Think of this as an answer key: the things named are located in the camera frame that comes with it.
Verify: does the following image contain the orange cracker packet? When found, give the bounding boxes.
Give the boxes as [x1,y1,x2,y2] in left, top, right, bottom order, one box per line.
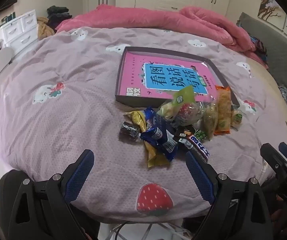
[213,85,232,135]

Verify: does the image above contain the grey headboard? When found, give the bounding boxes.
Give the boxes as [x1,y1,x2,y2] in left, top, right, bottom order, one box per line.
[237,12,287,120]

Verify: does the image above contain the yellow snack packet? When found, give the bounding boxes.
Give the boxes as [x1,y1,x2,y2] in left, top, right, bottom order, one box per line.
[123,110,171,168]

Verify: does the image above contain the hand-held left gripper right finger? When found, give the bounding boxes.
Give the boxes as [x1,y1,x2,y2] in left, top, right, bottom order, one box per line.
[185,151,280,240]

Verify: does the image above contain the black green pea packet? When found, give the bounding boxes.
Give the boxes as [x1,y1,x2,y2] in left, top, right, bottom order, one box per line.
[192,128,207,141]

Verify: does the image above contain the lilac printed bed cover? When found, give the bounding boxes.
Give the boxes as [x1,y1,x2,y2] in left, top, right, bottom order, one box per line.
[0,26,287,224]

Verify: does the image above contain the tree wall picture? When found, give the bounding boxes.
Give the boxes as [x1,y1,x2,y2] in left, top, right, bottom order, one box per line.
[258,0,286,30]

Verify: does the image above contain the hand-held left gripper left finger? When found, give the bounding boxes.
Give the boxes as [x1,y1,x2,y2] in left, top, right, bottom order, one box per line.
[8,149,101,240]

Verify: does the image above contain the dark shallow cardboard box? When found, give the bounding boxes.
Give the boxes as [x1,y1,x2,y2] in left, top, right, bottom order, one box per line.
[115,46,241,108]

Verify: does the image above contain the dark brown small snack packet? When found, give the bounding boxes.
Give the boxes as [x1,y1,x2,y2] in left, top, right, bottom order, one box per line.
[119,121,141,143]

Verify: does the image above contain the blue snack packet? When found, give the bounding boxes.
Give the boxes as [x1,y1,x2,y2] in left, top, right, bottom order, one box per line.
[140,107,179,162]

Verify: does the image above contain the small clear packet green label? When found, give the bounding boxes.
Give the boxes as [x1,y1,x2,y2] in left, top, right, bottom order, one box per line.
[230,105,244,131]

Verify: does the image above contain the tan fluffy blanket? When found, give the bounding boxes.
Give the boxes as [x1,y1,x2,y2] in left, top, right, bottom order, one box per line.
[37,17,56,40]

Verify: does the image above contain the brown chocolate bar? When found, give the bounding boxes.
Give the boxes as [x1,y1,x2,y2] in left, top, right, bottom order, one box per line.
[173,126,210,163]

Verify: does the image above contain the pile of dark clothes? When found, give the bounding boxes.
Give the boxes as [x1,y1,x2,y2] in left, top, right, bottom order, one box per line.
[47,5,73,29]

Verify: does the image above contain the dark green containers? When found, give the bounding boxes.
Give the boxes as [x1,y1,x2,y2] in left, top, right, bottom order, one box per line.
[0,15,15,27]

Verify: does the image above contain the clear bag with green header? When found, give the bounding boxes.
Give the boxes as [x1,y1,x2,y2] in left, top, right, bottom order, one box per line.
[157,85,204,128]

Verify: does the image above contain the clear zip bag brown snack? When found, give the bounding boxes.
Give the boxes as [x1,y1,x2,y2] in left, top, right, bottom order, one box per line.
[202,102,219,140]

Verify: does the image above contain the pink and blue book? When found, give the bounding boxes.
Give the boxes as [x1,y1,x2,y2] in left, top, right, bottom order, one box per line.
[120,51,220,100]

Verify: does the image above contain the pink quilt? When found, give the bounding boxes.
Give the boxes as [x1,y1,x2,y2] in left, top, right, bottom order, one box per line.
[55,4,269,65]

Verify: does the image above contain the striped dark clothes pile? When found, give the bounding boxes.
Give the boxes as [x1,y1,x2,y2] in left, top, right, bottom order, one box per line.
[248,36,269,63]

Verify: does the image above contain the white drawer cabinet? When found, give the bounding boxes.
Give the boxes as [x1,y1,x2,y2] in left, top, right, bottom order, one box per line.
[0,9,38,55]

